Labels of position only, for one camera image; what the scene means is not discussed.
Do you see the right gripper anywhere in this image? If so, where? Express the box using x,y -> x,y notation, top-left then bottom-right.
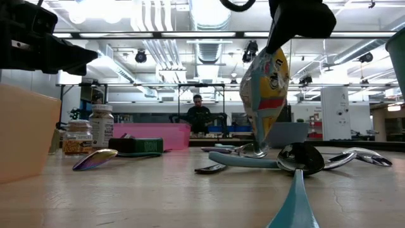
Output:
265,0 -> 337,54

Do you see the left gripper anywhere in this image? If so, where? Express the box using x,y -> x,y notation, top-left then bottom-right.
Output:
0,6 -> 99,76

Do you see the blue-edged snack packet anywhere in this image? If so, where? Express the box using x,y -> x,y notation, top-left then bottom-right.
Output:
239,47 -> 290,150

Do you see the white-lid tall spice jar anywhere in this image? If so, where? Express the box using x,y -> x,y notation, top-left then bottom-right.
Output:
89,104 -> 115,149

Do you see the small orange-label spice jar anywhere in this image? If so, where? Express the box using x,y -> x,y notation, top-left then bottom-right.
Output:
61,119 -> 94,156

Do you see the small clear spice jar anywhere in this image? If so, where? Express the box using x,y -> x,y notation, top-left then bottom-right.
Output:
48,127 -> 61,156

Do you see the green handle iridescent spoon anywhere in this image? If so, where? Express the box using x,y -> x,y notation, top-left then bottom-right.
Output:
72,148 -> 173,172

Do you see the green spice tin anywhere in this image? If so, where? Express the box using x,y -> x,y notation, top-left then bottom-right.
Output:
108,136 -> 165,156

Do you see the plain black spoon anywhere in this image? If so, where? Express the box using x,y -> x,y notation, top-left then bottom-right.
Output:
194,141 -> 270,175

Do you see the black computer monitor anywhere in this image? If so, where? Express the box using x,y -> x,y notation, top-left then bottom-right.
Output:
278,103 -> 292,125

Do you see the orange translucent plastic bin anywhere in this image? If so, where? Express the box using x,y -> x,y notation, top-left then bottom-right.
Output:
0,82 -> 62,185

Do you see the blue bowl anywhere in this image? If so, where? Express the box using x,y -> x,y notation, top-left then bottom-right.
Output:
265,122 -> 311,149

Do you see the blue storage crate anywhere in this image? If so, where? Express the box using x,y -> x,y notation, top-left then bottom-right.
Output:
207,125 -> 254,133

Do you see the red parts shelf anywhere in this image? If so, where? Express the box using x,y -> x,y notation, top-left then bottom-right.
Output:
308,114 -> 323,139

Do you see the white square pillar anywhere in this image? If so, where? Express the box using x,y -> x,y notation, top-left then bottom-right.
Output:
320,86 -> 352,141

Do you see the person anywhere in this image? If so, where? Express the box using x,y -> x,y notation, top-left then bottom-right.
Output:
186,94 -> 212,134

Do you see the pink translucent plastic bin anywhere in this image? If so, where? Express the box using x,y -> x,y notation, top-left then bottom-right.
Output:
112,122 -> 192,151

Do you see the plain silver spoon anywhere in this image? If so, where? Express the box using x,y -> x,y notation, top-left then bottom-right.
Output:
343,146 -> 394,168

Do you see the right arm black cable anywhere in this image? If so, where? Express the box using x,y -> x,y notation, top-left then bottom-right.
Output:
219,0 -> 256,13

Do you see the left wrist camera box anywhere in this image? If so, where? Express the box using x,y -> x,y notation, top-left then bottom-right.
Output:
6,1 -> 58,36

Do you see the silver round ventilation duct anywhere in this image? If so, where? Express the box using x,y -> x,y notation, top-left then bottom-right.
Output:
189,0 -> 233,64

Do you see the background black rig frame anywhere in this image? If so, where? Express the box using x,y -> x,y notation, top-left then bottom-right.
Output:
177,82 -> 227,139

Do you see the teal plastic handled basket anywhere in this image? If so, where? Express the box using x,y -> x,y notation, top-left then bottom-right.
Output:
385,27 -> 405,102

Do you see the lilac handle silver spoon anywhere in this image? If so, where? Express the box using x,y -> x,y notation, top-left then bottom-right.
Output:
200,146 -> 238,155

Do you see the light blue handle spoon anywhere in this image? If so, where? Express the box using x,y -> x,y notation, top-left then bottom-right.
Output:
208,151 -> 358,170

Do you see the turquoise handle black spoon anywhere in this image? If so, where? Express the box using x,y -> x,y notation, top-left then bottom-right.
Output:
265,142 -> 326,228

